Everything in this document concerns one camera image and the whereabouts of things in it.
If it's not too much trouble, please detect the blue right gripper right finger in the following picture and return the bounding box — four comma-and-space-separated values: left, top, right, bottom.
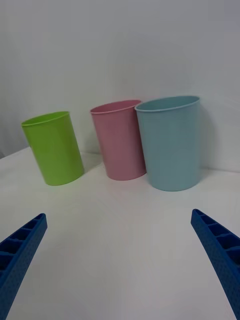
190, 208, 240, 320

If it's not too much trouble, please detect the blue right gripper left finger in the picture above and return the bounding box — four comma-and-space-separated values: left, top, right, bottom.
0, 212, 48, 320

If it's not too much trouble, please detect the green plastic waste bin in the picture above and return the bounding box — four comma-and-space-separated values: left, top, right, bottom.
20, 110, 85, 187

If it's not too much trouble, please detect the pale blue plastic waste bin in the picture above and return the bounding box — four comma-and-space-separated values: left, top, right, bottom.
134, 95, 202, 192

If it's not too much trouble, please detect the pink plastic waste bin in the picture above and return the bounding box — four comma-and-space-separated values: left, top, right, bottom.
89, 99, 147, 181

